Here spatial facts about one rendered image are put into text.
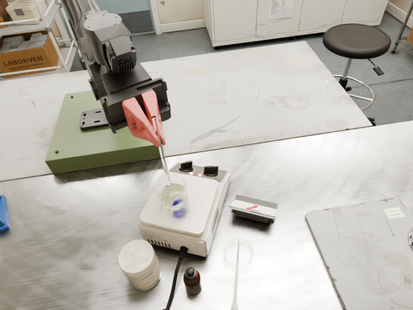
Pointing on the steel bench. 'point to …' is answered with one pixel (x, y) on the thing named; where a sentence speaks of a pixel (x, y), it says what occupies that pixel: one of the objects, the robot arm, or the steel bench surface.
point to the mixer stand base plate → (367, 253)
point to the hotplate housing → (203, 245)
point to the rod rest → (3, 214)
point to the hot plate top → (149, 211)
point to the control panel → (200, 172)
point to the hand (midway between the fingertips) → (158, 139)
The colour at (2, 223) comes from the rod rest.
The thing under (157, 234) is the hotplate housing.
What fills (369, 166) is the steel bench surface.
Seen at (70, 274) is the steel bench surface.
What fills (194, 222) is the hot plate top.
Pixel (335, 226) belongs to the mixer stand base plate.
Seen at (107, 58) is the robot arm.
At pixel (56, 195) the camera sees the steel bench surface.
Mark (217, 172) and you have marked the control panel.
